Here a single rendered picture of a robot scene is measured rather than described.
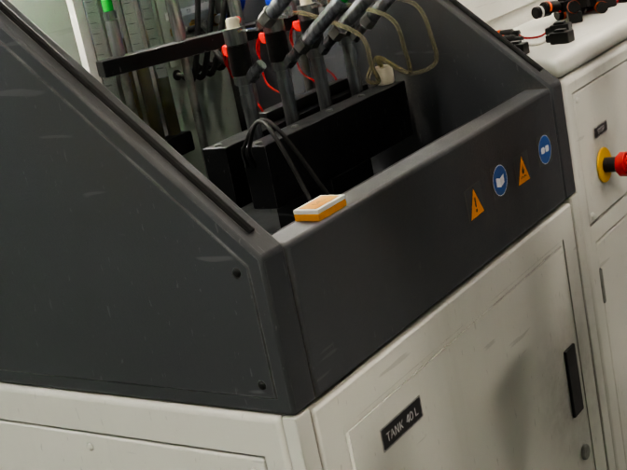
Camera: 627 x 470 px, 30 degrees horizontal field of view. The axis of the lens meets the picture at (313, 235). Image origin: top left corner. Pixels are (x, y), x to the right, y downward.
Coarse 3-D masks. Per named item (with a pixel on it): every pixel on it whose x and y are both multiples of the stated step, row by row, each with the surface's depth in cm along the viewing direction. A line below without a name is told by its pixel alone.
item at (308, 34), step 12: (168, 0) 156; (336, 0) 142; (348, 0) 142; (168, 12) 157; (180, 12) 157; (324, 12) 143; (336, 12) 143; (180, 24) 157; (312, 24) 145; (324, 24) 144; (180, 36) 158; (300, 36) 147; (312, 36) 145; (300, 48) 147
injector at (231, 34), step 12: (228, 36) 142; (240, 36) 142; (228, 48) 143; (240, 48) 142; (240, 60) 142; (240, 72) 143; (252, 72) 142; (240, 84) 143; (252, 84) 144; (240, 96) 145; (252, 96) 144; (252, 108) 145; (252, 120) 145
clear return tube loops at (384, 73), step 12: (408, 0) 158; (300, 12) 151; (372, 12) 154; (384, 12) 153; (420, 12) 158; (336, 24) 148; (396, 24) 153; (360, 36) 147; (432, 36) 158; (372, 60) 162; (384, 60) 162; (408, 60) 154; (372, 72) 148; (384, 72) 164; (408, 72) 156; (420, 72) 160; (372, 84) 151; (384, 84) 165
